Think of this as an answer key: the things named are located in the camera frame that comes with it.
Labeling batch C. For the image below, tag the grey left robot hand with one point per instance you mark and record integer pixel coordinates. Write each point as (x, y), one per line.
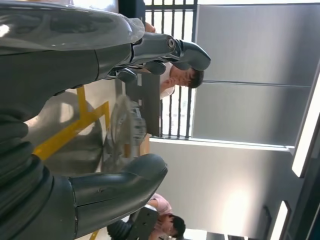
(50, 66)

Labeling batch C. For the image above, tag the steel workbench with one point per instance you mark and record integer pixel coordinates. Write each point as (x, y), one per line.
(95, 96)

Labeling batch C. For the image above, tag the brown cardboard box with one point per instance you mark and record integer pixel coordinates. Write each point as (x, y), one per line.
(143, 145)

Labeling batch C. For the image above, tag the person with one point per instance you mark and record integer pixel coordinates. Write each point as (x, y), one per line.
(185, 78)
(162, 207)

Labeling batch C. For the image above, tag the black window grille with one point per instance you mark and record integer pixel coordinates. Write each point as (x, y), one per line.
(189, 116)

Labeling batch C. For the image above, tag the white ceiling light panel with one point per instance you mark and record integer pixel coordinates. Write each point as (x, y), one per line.
(306, 139)
(278, 222)

